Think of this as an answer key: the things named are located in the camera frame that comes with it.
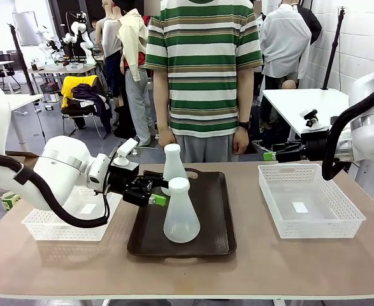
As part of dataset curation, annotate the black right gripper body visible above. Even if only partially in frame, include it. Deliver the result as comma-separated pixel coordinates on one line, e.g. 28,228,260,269
300,128,330,161

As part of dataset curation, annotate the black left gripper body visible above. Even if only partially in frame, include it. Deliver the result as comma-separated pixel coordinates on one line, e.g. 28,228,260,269
108,162,141,196

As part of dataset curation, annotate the frosted white conical flask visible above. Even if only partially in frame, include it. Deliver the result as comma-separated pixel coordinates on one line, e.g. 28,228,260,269
161,143,191,196
162,177,201,244

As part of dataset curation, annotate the person's left forearm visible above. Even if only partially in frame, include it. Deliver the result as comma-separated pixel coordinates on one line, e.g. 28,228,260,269
236,66,254,124

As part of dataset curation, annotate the person's right forearm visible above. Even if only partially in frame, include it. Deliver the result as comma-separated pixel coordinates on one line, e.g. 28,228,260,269
152,68,171,131

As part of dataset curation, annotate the person's right hand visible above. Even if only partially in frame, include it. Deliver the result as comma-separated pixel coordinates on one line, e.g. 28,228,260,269
157,128,177,149

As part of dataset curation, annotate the person's left hand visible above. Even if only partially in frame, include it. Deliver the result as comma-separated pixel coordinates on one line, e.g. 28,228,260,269
231,127,250,156

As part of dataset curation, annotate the grey mannequin floor plate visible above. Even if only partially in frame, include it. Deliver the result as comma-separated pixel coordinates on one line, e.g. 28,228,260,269
132,145,159,159

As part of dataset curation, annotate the white paper label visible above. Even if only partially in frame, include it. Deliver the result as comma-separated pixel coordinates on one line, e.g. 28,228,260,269
292,201,310,214

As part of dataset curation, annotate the dark brown plastic tray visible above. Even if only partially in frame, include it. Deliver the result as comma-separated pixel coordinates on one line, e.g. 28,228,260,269
127,168,238,258

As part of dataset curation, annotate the white perforated plastic basket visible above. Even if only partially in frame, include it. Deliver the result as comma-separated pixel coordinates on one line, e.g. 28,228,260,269
21,185,124,242
257,163,366,239

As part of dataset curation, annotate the black metal chair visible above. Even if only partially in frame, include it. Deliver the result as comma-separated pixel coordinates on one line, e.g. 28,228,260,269
61,104,108,143

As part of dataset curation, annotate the dark purple garment pile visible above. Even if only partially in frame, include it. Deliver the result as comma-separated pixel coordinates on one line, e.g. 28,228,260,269
71,83,113,134

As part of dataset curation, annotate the black light stand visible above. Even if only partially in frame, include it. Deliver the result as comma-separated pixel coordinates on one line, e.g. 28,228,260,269
321,5,347,91

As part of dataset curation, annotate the yellow garment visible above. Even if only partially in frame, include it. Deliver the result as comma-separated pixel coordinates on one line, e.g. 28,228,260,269
61,75,98,109

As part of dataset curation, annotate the mannequin with white shirt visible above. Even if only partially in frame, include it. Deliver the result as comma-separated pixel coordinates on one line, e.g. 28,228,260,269
258,2,312,91

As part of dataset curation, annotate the red and black toolbox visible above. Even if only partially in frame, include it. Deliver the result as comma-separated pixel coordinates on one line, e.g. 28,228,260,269
39,80,62,103

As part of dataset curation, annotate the green and white carton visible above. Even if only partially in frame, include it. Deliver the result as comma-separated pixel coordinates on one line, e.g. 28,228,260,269
1,193,22,212

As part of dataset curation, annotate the person in green striped shirt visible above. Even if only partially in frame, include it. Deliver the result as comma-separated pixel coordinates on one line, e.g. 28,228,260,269
143,0,264,164

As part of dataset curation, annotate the background workbench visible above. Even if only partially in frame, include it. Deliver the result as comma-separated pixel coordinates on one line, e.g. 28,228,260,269
26,61,99,84

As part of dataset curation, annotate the mannequin with cream jacket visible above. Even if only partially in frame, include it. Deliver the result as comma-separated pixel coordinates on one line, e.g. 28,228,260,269
116,0,157,147

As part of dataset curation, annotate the mannequin with white tank top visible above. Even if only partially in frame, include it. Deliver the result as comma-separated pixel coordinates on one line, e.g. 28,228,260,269
95,0,124,108

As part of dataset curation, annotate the black tripod pole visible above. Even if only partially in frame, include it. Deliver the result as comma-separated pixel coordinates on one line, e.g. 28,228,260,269
7,22,35,95

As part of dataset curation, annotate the black office chair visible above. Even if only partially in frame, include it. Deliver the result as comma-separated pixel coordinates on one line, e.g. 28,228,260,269
0,52,20,94

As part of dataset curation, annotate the whiteboard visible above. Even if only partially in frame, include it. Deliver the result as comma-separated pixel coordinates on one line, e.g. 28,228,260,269
11,11,41,47

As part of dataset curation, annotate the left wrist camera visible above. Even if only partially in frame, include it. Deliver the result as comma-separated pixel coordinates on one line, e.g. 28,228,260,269
113,138,140,167

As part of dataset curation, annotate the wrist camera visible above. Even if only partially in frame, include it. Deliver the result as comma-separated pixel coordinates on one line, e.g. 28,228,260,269
113,138,140,167
299,109,329,131

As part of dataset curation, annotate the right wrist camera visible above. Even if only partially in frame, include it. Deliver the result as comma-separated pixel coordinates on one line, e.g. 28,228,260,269
299,109,329,131

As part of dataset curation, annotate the black right arm cable sleeve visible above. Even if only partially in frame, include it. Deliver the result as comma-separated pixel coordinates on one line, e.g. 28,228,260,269
320,77,374,182

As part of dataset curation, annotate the black arm cable sleeve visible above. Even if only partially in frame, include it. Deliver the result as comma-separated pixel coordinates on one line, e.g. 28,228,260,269
320,77,374,182
0,149,111,229

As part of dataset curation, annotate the black left arm cable sleeve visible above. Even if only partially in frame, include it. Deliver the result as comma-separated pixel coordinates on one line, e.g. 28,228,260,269
0,149,111,229

